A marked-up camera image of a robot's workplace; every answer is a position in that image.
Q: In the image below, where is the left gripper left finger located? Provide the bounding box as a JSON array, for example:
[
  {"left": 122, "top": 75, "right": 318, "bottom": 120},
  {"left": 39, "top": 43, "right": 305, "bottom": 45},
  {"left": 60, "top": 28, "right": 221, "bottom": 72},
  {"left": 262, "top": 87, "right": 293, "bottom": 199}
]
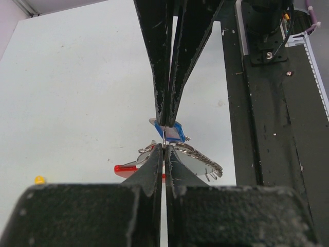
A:
[{"left": 1, "top": 144, "right": 163, "bottom": 246}]

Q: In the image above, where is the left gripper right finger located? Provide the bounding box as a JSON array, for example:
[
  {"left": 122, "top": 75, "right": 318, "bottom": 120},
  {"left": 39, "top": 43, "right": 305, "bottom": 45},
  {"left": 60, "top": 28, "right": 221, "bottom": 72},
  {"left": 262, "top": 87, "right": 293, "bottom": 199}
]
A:
[{"left": 165, "top": 145, "right": 321, "bottom": 246}]

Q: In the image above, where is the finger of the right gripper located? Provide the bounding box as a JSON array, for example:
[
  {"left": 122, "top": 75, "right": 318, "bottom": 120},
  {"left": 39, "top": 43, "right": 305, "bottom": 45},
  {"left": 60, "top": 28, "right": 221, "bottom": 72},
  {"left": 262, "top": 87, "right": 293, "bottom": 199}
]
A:
[
  {"left": 167, "top": 1, "right": 224, "bottom": 127},
  {"left": 134, "top": 0, "right": 174, "bottom": 126}
]

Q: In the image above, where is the red handled keyring holder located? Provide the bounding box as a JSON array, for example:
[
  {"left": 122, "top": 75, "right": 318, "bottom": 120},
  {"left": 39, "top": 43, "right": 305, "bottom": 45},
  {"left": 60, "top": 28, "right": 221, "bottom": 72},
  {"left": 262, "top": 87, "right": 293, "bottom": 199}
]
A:
[{"left": 114, "top": 140, "right": 223, "bottom": 181}]

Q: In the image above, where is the key with blue white tag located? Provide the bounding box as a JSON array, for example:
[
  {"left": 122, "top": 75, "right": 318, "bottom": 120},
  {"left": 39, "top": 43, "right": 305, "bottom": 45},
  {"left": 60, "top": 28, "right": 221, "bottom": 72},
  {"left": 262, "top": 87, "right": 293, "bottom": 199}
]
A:
[{"left": 149, "top": 118, "right": 191, "bottom": 143}]

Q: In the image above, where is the key with yellow tag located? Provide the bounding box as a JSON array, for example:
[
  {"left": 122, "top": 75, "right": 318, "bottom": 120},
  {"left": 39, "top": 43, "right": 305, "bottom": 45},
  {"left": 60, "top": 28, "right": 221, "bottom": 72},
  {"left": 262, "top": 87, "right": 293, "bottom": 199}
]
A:
[{"left": 34, "top": 175, "right": 46, "bottom": 185}]

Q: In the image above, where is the white slotted cable duct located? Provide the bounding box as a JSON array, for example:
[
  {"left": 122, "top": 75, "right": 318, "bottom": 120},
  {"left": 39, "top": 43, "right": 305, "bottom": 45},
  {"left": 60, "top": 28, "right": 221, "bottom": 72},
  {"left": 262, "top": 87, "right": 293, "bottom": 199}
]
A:
[{"left": 285, "top": 9, "right": 328, "bottom": 112}]

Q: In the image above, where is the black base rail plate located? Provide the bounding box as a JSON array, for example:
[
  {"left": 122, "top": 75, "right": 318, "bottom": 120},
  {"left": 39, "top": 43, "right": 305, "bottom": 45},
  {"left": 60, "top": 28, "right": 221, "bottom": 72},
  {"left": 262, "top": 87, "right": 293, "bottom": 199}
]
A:
[{"left": 220, "top": 1, "right": 328, "bottom": 245}]

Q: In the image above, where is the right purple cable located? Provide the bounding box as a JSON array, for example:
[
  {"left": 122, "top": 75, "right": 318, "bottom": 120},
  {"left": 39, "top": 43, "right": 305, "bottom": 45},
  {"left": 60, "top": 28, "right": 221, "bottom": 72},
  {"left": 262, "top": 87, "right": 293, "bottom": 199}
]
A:
[{"left": 290, "top": 0, "right": 322, "bottom": 39}]

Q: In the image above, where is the left aluminium frame post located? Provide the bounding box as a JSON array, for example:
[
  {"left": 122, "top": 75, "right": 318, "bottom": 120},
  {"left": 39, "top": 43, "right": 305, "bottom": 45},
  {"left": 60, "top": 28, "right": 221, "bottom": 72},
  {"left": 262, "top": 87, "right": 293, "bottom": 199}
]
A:
[{"left": 12, "top": 0, "right": 41, "bottom": 17}]

